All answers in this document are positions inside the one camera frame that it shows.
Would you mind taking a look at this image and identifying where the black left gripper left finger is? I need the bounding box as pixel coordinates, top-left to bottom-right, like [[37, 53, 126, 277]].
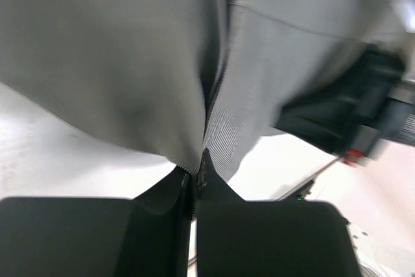
[[1, 168, 191, 276]]

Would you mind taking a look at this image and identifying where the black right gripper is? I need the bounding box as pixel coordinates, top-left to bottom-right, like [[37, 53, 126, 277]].
[[274, 45, 407, 157]]

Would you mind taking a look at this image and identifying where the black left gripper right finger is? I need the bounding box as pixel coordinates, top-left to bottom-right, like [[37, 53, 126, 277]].
[[195, 150, 361, 277]]

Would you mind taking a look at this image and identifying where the grey pleated skirt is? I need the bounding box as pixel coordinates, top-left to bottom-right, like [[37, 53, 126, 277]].
[[1, 0, 404, 178]]

